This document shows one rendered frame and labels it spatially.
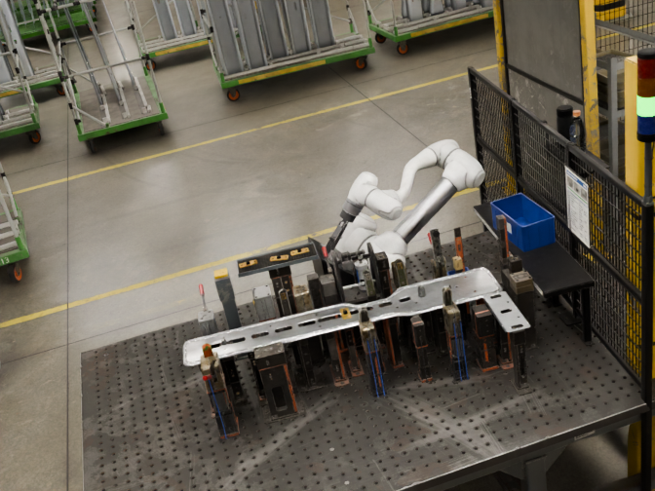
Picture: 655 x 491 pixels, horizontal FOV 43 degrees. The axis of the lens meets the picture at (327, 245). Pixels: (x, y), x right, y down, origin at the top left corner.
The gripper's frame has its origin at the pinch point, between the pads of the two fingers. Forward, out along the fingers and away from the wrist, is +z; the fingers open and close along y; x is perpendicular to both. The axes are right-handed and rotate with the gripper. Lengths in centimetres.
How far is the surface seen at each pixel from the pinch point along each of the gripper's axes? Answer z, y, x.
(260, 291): 23, -45, 12
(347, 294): 9.0, -25.8, -20.0
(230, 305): 40, -33, 24
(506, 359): -4, -37, -93
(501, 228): -51, -19, -64
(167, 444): 92, -75, 12
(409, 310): -4, -47, -47
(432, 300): -11, -42, -53
